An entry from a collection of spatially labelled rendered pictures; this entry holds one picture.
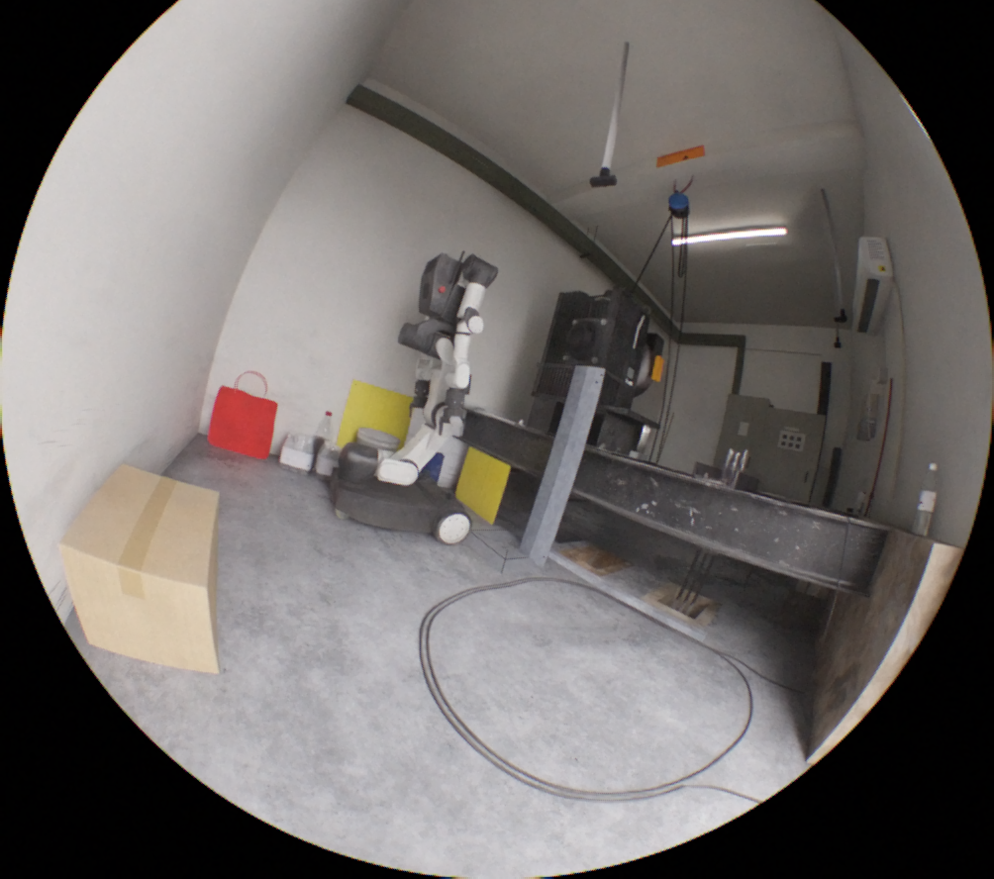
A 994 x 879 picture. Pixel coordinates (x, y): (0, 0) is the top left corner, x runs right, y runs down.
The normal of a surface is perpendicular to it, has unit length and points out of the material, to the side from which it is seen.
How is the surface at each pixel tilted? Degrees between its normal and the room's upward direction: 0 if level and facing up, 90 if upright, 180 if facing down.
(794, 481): 90
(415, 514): 90
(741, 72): 180
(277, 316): 90
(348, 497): 90
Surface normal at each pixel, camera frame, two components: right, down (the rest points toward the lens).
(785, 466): -0.76, -0.28
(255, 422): 0.58, 0.03
